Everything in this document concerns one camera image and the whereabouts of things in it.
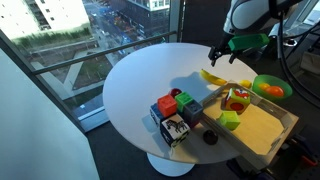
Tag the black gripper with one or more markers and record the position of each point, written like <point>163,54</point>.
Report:
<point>223,49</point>

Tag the yellow banana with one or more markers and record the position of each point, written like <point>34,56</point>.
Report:
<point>211,78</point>

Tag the wooden crate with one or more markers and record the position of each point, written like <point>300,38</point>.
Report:
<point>263,127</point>

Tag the yellow lemon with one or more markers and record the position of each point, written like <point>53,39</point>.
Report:
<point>246,83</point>

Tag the colourful soft picture cube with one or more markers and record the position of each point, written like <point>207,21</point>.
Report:
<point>237,100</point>

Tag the yellow fruit in bowl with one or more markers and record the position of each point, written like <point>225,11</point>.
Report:
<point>263,86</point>

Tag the green bowl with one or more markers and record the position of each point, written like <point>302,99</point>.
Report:
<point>272,81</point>

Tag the red apple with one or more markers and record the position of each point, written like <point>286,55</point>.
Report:
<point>174,92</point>

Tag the lime green block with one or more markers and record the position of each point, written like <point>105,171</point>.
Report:
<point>229,119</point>

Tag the orange fruit in bowl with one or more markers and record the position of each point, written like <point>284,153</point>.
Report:
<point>276,91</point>

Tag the orange block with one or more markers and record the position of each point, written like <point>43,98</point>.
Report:
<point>167,105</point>

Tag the dark red plum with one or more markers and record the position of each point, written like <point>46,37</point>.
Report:
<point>210,137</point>

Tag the blue block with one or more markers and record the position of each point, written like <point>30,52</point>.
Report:
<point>155,114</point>

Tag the zebra picture cube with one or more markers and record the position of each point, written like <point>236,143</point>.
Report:
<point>174,130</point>

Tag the white round table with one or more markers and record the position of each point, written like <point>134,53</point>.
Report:
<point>139,79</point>

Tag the window railing bar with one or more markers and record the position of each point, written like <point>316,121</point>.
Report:
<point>100,53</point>

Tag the green wrist camera box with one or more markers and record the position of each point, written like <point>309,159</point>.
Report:
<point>248,41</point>

